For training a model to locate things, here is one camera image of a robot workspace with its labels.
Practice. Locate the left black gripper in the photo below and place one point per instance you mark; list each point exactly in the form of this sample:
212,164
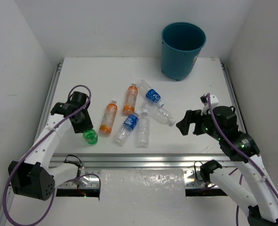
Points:
83,124

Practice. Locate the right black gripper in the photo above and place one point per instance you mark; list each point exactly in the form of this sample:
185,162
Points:
191,116

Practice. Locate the green plastic bottle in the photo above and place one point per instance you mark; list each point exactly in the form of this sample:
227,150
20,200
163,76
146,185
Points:
90,136

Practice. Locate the orange bottle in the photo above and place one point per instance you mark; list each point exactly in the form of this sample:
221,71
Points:
106,126
131,98

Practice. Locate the blue label bottle front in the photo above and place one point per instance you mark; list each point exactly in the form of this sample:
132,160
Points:
126,129

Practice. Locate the blue label bottle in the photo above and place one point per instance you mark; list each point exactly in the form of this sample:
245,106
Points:
149,93
126,129

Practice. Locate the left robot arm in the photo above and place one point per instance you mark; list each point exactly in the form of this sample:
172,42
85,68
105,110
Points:
32,177

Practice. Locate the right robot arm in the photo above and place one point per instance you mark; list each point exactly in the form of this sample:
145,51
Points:
260,203

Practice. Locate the teal plastic bin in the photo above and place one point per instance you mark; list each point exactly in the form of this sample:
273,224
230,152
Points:
181,46

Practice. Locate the clear bottle diagonal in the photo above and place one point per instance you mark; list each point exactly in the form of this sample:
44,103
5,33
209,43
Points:
160,114

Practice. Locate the blue label bottle back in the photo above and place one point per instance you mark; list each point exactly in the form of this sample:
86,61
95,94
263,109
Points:
149,93

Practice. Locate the clear bottle upright front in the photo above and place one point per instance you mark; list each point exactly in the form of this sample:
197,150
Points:
143,133

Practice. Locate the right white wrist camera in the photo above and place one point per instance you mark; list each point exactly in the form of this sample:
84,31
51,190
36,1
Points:
208,100

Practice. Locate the aluminium frame rail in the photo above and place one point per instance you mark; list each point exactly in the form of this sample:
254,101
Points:
139,187

